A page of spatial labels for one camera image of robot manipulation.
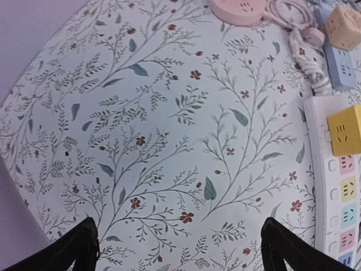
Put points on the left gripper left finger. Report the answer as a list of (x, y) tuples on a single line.
[(67, 248)]

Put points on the floral table mat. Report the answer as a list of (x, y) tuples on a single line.
[(178, 133)]

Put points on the yellow cube socket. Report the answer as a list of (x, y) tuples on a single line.
[(344, 128)]

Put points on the beige cube socket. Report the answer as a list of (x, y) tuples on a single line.
[(343, 28)]

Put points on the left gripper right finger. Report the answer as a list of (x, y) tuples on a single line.
[(281, 247)]

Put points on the white multi-switch power strip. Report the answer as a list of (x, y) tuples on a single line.
[(337, 178)]

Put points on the pink round power strip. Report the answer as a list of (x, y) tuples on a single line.
[(238, 12)]

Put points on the blue-grey power strip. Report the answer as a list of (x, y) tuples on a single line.
[(340, 67)]

